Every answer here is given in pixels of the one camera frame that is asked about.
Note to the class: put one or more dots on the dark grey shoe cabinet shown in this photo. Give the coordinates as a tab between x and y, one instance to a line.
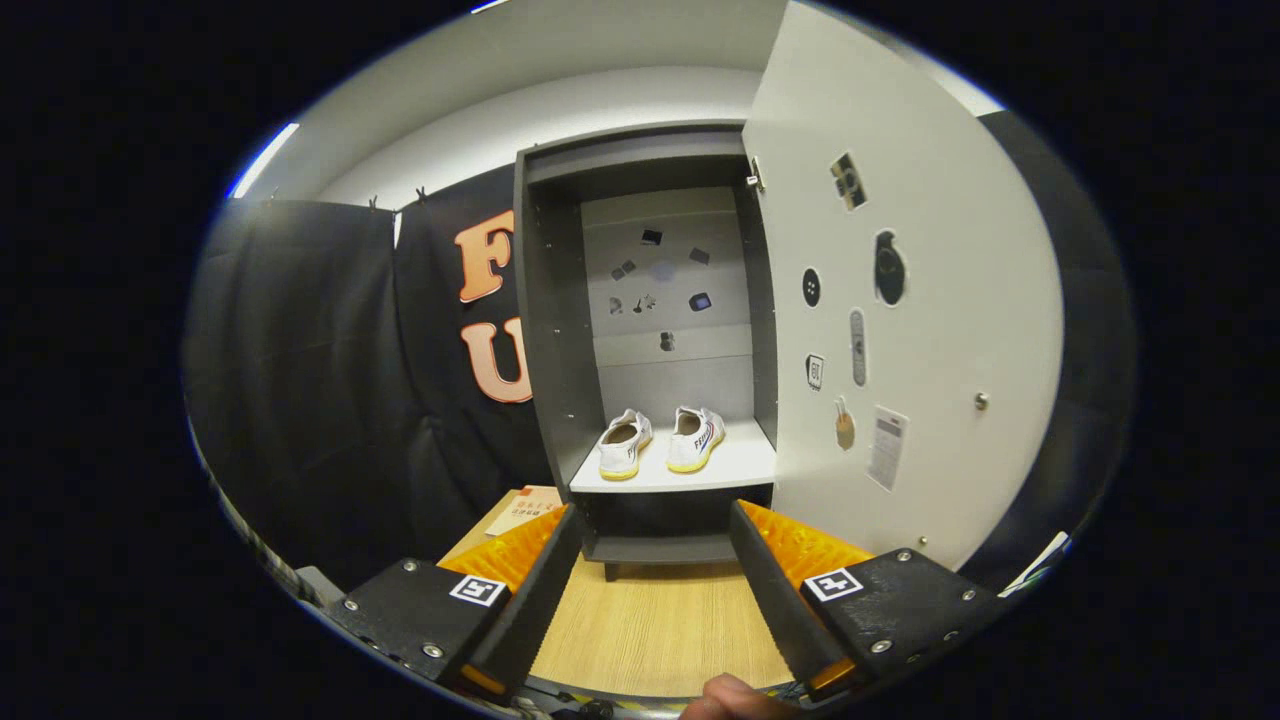
550	330

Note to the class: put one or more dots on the ceiling light panel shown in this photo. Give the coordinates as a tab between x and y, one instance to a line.
490	5

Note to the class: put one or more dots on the ceiling light strip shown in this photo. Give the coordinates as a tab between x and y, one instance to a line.
262	160

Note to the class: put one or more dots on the stack of books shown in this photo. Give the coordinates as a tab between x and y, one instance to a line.
525	510

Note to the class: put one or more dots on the beige shoe cabinet door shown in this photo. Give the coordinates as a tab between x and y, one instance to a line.
950	300

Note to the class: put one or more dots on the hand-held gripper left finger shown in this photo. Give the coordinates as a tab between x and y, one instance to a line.
540	590

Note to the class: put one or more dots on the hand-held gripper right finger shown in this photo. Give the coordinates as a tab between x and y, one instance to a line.
775	600

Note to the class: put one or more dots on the metal door hinge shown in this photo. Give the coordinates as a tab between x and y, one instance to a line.
756	178

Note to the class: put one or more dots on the black backdrop cloth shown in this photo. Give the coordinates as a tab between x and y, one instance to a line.
320	380

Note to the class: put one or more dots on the white canvas shoe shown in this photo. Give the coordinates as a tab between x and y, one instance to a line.
622	445
695	440

